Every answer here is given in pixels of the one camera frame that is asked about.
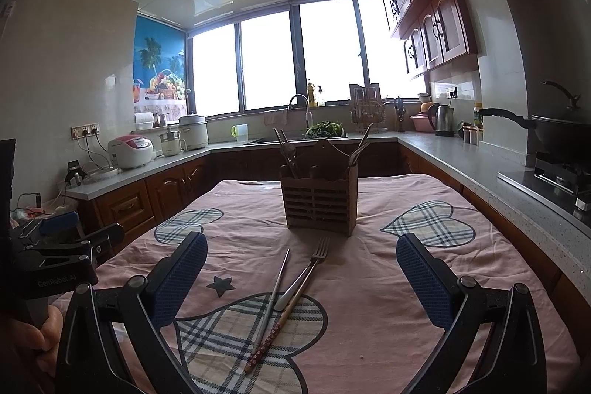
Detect pink heart-patterned tablecloth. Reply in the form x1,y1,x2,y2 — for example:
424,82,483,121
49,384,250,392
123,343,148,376
51,175,580,394

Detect metal dish drying rack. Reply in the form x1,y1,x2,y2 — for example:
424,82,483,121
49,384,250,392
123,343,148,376
348,82,389,131

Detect stainless steel chopstick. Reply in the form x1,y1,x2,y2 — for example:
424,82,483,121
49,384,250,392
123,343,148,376
252,249,291,353
283,144,297,179

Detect tan chopstick with red end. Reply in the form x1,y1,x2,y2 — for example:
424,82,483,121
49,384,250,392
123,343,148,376
245,260,321,374

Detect black wok with handle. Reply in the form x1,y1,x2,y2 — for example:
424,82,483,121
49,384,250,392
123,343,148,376
478,81,591,159

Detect gas stove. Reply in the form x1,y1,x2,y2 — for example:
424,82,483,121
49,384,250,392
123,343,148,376
498,151,591,215

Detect stainless steel fork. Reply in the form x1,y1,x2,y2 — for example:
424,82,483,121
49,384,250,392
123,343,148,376
274,236,331,312

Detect curved steel faucet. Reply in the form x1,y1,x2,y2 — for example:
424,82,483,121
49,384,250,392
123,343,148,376
288,94,312,131

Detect wooden slotted utensil holder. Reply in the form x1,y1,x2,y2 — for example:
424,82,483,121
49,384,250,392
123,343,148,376
278,138,360,236

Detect kitchen window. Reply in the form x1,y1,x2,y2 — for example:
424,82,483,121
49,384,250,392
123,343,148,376
185,0,428,118

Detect person's left hand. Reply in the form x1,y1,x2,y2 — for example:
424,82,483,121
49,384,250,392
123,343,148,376
14,308,65,381

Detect dark wooden chopstick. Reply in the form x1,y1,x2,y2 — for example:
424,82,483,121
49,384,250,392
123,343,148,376
273,127,298,179
351,124,374,166
348,136,370,167

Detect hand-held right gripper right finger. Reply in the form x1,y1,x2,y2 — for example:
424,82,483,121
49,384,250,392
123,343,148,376
396,232,541,394

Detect tropical fruit wall poster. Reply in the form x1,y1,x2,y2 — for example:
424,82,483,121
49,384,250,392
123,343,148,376
134,16,186,102

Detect large white electric cooker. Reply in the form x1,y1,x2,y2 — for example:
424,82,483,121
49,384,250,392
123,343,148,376
178,113,209,151

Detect wall power socket strip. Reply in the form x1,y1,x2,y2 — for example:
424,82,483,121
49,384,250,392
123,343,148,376
71,124,101,140

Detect grey speckled kitchen countertop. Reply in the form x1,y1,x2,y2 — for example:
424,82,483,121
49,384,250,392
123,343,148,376
60,131,591,288

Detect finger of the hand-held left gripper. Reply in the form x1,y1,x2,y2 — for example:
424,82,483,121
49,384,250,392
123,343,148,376
28,222,125,258
18,210,81,244

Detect green leafy vegetables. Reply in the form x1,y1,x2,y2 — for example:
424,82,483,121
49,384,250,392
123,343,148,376
305,120,345,138

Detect white and pink rice cooker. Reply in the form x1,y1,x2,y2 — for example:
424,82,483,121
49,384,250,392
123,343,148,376
107,136,156,169

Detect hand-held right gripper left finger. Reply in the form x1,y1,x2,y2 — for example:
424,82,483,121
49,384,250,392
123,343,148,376
55,232,208,394

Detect small white electric pot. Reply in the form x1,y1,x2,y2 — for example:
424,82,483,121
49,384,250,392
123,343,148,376
159,129,188,157

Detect small black device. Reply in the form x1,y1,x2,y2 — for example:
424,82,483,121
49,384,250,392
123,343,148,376
67,161,88,187

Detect stainless steel electric kettle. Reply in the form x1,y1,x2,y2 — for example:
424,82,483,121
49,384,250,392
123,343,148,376
428,103,455,137

